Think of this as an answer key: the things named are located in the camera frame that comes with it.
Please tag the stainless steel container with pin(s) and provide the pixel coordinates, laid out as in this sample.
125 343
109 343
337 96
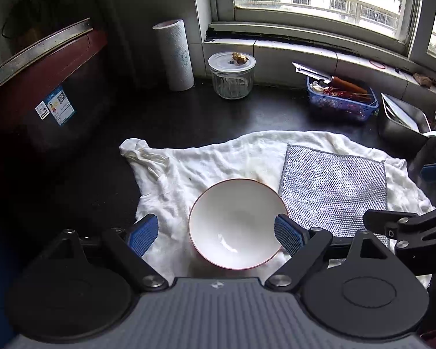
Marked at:
399 123

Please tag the glass jar with lid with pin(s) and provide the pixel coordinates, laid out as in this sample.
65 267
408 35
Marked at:
231 80

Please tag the blue plastic basket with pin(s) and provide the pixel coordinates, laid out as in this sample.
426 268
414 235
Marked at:
343 107

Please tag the white cloth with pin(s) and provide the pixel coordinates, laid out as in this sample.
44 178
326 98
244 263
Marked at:
189 178

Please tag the blue sticker label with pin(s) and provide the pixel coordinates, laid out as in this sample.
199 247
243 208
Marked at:
61 104

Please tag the brown scrap on sill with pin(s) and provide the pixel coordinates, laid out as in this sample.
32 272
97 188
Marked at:
423 80

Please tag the ginger piece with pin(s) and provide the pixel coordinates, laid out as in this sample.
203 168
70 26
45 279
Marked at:
239 58

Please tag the paper towel roll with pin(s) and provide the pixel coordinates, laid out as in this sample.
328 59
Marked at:
174 54

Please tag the silver mesh dishcloth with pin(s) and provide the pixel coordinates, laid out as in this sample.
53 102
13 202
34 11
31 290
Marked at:
330 189

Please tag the white bowl with red rim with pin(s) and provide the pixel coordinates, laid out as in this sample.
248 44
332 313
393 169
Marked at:
236 221

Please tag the dried red chilies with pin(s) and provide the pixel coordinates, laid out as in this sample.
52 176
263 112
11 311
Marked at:
348 94

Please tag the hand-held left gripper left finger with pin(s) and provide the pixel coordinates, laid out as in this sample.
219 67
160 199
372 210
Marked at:
144 238

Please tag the white sticker label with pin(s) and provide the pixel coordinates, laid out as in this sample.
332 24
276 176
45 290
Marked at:
42 110

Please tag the window with grey frame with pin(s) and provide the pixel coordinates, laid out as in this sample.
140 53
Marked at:
312 14

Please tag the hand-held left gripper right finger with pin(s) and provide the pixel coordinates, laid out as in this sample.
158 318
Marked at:
287 238

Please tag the red rubber band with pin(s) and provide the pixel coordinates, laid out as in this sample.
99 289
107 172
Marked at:
378 64

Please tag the dark red appliance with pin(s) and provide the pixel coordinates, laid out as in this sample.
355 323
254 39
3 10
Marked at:
29 91

